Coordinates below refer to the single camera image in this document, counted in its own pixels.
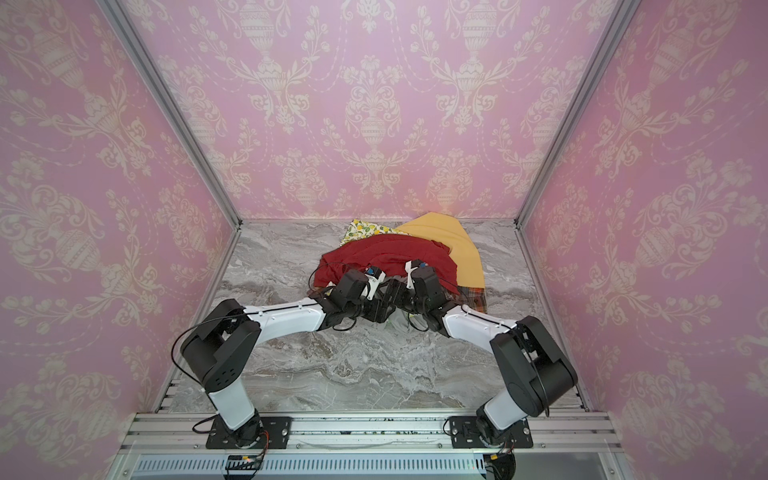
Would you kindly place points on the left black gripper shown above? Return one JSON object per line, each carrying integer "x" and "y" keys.
{"x": 384, "y": 315}

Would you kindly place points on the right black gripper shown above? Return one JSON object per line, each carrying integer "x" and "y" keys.
{"x": 405, "y": 302}

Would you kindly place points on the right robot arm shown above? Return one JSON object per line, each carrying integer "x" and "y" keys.
{"x": 535, "y": 370}

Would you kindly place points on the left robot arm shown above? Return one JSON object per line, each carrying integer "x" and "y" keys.
{"x": 218, "y": 349}

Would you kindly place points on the dark red cloth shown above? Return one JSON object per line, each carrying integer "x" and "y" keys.
{"x": 390, "y": 253}

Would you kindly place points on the mustard yellow cloth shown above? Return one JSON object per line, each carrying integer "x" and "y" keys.
{"x": 448, "y": 230}

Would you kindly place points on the plaid cloth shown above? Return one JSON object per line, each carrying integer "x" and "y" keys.
{"x": 472, "y": 297}

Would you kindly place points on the lemon print cloth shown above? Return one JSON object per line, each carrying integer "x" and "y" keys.
{"x": 360, "y": 229}

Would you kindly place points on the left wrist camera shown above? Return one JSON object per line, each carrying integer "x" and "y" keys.
{"x": 376, "y": 277}

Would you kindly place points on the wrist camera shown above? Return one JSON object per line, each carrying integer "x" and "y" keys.
{"x": 376, "y": 277}
{"x": 410, "y": 267}

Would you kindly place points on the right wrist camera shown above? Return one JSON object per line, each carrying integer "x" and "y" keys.
{"x": 410, "y": 267}

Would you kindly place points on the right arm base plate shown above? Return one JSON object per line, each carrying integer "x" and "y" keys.
{"x": 471, "y": 432}

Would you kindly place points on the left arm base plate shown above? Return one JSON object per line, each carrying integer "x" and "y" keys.
{"x": 271, "y": 433}

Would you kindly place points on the aluminium front rail frame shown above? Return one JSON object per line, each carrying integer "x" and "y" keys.
{"x": 396, "y": 444}

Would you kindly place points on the right corner aluminium post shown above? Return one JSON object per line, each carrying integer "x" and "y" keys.
{"x": 616, "y": 27}

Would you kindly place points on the corner aluminium post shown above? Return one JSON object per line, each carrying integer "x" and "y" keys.
{"x": 616, "y": 27}
{"x": 118, "y": 18}

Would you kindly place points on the left corner aluminium post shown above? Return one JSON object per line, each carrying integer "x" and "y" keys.
{"x": 118, "y": 18}

